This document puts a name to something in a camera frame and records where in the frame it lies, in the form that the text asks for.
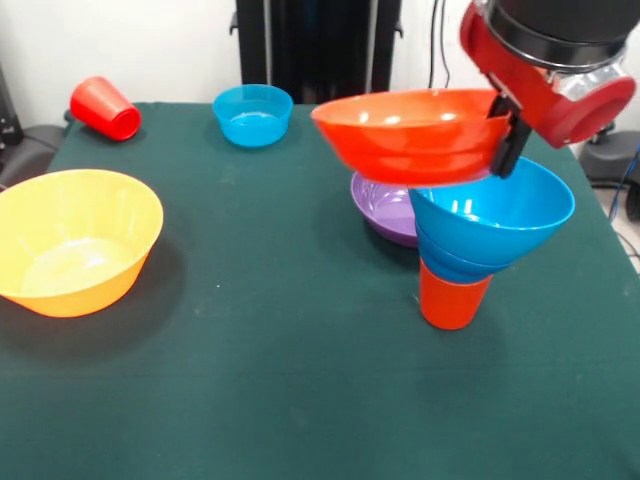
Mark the orange cup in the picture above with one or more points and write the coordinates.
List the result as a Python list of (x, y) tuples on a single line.
[(452, 305)]

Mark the small dark blue bowl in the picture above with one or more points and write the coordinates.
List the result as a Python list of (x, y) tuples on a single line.
[(450, 267)]

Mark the dark green tablecloth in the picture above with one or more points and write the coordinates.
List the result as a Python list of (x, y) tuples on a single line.
[(250, 400)]

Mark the red cup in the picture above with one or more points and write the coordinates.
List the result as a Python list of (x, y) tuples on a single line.
[(102, 107)]

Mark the large blue bowl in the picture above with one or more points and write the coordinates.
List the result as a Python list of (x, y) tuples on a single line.
[(500, 225)]

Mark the yellow bowl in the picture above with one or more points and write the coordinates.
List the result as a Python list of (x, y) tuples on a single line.
[(75, 260)]

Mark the wide purple bowl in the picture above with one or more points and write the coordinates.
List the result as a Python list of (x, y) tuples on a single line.
[(382, 215)]

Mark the teal bowl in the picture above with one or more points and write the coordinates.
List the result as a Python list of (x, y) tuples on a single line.
[(252, 125)]

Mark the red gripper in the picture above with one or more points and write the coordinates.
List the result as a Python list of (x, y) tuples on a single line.
[(575, 117)]

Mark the wide orange bowl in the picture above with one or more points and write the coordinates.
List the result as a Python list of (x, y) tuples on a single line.
[(410, 150)]

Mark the black equipment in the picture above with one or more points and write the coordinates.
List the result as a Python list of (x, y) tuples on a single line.
[(7, 125)]

